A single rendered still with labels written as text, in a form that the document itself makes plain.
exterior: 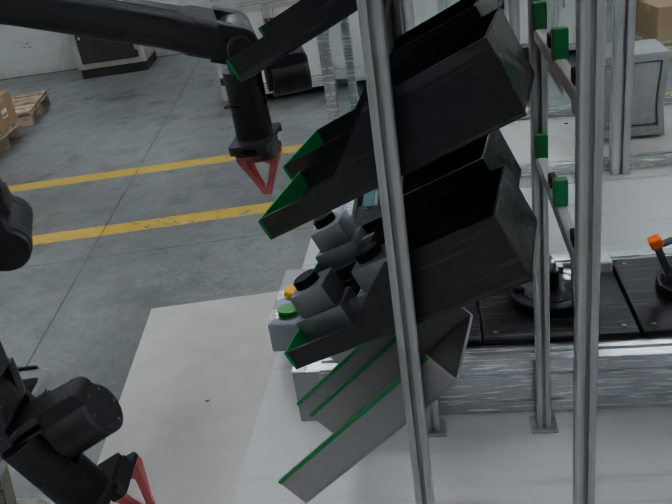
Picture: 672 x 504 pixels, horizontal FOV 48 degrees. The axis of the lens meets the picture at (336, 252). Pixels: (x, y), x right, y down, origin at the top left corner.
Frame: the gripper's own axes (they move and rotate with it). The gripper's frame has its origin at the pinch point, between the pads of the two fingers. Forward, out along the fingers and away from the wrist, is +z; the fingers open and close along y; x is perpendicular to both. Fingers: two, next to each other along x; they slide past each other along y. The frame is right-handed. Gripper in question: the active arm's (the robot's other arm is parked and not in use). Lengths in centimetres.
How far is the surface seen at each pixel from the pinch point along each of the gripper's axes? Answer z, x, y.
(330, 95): 10, 1, 86
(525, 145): 40, -51, 111
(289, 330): 28.6, 2.0, 2.2
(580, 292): -6, -40, -48
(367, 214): 27, -9, 45
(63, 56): 110, 417, 748
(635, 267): 28, -60, 13
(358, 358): 12.9, -15.5, -29.6
